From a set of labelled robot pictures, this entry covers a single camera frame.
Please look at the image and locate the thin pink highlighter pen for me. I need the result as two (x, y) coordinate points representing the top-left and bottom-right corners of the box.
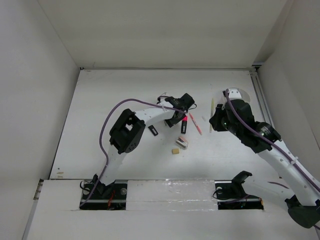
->
(188, 112), (203, 136)

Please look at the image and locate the yellow highlighter pen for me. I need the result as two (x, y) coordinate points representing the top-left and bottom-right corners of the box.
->
(209, 98), (215, 133)

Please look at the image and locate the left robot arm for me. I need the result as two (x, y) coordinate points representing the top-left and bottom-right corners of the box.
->
(92, 93), (195, 199)

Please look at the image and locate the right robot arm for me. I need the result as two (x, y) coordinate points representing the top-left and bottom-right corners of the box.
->
(209, 88), (320, 229)

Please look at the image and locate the pink black thick highlighter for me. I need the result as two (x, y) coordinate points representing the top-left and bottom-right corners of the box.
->
(180, 116), (188, 134)

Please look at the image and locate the white round compartment container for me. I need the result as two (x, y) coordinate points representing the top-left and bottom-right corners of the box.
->
(213, 87), (251, 109)

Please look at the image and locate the pink eraser in sleeve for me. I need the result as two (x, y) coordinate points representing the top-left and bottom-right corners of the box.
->
(175, 136), (189, 150)

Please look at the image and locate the blue black thick highlighter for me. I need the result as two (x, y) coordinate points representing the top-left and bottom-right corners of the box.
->
(148, 125), (159, 136)

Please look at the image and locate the small tan eraser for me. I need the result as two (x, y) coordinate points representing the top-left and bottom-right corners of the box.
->
(171, 148), (180, 155)

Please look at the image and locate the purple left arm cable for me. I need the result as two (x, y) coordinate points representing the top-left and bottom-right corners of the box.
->
(79, 97), (191, 208)

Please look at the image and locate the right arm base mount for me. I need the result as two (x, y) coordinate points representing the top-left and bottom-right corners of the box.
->
(212, 171), (264, 210)

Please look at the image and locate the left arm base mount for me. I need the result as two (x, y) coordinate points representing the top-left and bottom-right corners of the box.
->
(79, 174), (128, 211)

